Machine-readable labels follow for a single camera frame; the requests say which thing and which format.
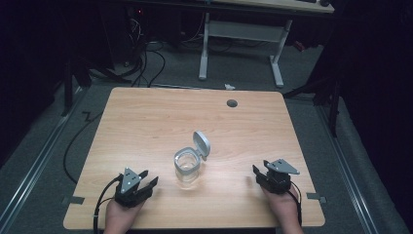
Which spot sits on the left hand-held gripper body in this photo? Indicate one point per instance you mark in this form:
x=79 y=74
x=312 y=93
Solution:
x=129 y=188

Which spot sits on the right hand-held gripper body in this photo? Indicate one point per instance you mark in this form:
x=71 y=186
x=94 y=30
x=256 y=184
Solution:
x=277 y=177

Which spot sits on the person's left hand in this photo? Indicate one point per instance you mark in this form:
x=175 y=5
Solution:
x=120 y=217

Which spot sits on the grey tape strip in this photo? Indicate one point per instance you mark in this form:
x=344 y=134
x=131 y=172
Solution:
x=74 y=200
x=316 y=197

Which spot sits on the clear jar with grey flip lid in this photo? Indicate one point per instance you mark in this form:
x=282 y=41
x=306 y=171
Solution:
x=191 y=162

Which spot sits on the dark round table grommet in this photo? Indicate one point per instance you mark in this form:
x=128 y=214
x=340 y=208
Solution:
x=232 y=103

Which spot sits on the small white scrap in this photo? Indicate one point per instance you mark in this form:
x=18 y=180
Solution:
x=229 y=86

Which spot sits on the black metal stand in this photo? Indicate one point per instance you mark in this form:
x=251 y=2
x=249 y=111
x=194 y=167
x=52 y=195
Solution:
x=328 y=94
x=74 y=84

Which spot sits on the white-framed wooden desk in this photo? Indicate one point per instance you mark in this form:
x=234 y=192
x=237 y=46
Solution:
x=246 y=31

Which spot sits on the metal floor rail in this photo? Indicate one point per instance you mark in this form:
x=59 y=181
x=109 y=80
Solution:
x=35 y=165
x=349 y=169

